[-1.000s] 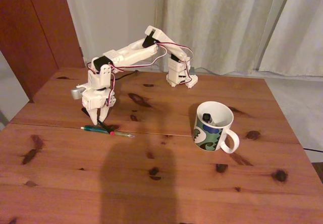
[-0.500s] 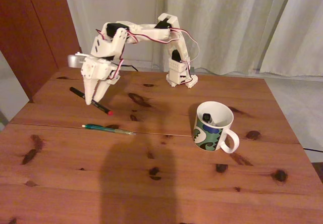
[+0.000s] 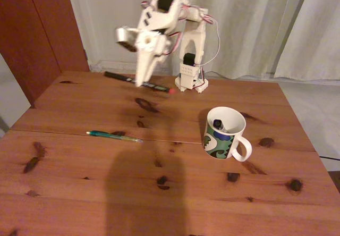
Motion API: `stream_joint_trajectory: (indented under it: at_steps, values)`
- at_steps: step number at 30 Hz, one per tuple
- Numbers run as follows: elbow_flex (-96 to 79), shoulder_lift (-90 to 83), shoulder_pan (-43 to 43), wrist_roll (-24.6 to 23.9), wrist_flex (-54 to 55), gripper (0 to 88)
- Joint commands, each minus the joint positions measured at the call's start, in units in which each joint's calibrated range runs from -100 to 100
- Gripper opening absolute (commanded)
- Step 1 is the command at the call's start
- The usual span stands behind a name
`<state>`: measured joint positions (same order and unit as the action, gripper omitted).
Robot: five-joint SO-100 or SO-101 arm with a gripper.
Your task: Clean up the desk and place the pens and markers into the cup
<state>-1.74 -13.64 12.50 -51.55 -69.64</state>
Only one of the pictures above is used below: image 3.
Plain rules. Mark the brown wooden cabinet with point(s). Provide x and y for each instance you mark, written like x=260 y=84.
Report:
x=40 y=34

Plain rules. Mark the green clear pen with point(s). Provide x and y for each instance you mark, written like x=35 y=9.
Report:
x=101 y=134

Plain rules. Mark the silver camera box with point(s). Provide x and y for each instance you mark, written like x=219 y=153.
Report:
x=123 y=35

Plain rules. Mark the white mug with green pattern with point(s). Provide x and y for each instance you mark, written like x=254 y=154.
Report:
x=217 y=145

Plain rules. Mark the white curtain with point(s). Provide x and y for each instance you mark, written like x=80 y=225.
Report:
x=318 y=34
x=252 y=20

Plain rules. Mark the black pen with red end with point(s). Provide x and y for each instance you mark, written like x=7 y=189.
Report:
x=119 y=76

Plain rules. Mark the dark brown furniture piece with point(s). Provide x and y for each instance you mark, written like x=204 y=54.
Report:
x=336 y=180

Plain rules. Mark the white marker with black cap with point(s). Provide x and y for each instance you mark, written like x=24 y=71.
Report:
x=218 y=124

